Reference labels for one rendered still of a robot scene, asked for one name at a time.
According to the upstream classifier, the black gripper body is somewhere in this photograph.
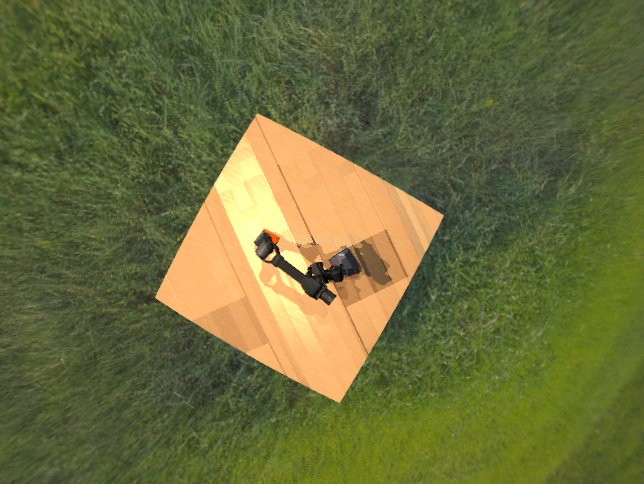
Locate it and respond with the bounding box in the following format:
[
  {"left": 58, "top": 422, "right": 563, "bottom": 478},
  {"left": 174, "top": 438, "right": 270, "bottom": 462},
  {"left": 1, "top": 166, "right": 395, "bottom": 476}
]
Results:
[{"left": 305, "top": 268, "right": 344, "bottom": 284}]

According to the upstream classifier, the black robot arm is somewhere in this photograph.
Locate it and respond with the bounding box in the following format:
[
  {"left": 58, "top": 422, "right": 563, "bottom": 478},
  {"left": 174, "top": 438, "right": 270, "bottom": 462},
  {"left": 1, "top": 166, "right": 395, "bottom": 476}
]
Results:
[{"left": 253, "top": 230, "right": 337, "bottom": 306}]

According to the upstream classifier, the grey metal panel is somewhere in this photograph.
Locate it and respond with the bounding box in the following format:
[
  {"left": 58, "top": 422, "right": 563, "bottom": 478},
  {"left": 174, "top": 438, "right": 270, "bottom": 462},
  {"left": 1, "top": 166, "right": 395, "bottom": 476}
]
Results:
[{"left": 329, "top": 248, "right": 359, "bottom": 278}]

